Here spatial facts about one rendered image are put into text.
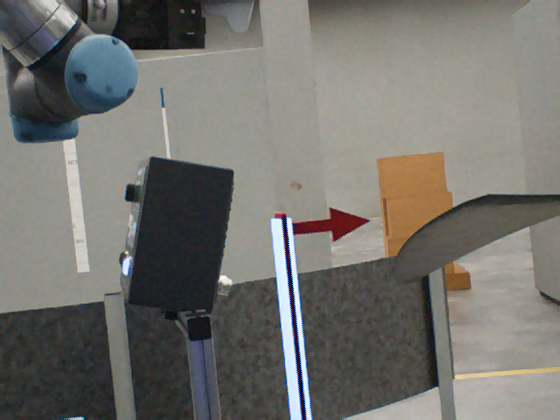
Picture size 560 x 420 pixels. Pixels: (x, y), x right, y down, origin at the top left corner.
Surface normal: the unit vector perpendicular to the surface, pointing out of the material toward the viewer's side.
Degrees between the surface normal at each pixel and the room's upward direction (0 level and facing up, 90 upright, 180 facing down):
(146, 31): 98
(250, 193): 90
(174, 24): 98
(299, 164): 90
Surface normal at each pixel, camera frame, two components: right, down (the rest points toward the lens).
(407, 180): -0.02, 0.05
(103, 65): 0.58, -0.01
